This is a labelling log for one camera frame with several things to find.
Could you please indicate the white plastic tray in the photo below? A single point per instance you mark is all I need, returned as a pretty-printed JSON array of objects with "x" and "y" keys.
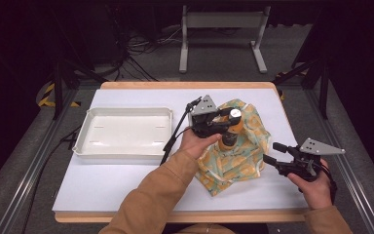
[{"x": 126, "y": 133}]

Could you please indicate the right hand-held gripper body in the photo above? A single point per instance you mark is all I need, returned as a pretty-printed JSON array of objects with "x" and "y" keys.
[{"x": 315, "y": 148}]

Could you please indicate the white table mat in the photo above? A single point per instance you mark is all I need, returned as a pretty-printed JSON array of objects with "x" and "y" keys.
[{"x": 110, "y": 185}]

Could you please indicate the orange slice print cloth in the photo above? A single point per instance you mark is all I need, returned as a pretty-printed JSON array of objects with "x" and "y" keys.
[{"x": 237, "y": 165}]

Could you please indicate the person's right hand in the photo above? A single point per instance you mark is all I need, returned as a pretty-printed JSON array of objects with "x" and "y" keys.
[{"x": 315, "y": 195}]

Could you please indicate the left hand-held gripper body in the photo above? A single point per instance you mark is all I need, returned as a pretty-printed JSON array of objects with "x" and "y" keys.
[{"x": 204, "y": 109}]

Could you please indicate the black tripod stand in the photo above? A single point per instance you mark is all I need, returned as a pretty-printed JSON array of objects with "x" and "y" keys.
[
  {"x": 57, "y": 87},
  {"x": 323, "y": 91}
]

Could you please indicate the yellow black hazard tape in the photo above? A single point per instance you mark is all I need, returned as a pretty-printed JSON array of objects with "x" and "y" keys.
[{"x": 45, "y": 102}]

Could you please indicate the person's left hand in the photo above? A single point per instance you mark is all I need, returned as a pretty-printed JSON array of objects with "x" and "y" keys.
[{"x": 194, "y": 144}]

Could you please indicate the orange bottle with silver cap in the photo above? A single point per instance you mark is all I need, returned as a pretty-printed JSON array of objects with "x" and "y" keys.
[{"x": 230, "y": 139}]

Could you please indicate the person's tan clothing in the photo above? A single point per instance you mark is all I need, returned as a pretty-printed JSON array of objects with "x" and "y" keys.
[{"x": 204, "y": 229}]

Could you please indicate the aluminium frame rail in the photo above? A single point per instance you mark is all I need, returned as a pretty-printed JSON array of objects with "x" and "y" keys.
[
  {"x": 354, "y": 182},
  {"x": 29, "y": 172}
]

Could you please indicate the white metal stand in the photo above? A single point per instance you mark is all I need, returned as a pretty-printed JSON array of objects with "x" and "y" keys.
[{"x": 224, "y": 20}]

